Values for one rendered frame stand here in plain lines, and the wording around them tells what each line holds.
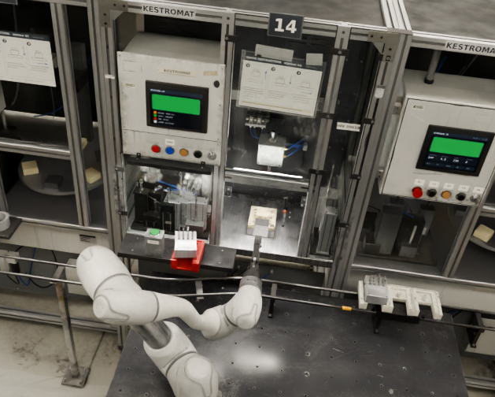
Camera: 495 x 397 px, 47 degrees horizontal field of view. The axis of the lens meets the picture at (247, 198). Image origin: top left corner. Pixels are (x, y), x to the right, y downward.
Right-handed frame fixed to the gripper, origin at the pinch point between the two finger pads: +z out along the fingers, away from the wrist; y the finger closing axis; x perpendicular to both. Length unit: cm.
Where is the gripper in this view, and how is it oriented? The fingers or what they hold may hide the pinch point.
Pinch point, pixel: (256, 247)
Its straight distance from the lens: 238.8
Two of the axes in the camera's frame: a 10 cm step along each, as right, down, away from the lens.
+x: -9.9, -1.3, 0.5
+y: 0.8, -7.9, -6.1
